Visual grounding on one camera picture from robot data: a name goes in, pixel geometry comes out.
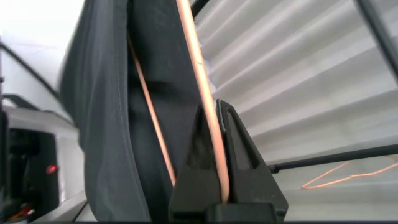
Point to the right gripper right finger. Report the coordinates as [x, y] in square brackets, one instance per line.
[248, 180]

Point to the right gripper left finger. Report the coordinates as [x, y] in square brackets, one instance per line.
[196, 180]

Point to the pink clothes hanger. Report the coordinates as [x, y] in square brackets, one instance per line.
[202, 81]
[351, 177]

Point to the dark grey garment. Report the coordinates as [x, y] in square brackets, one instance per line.
[99, 109]

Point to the black clothes rack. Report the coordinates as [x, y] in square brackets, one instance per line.
[326, 158]

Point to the white curtain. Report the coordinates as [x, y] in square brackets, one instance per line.
[295, 62]

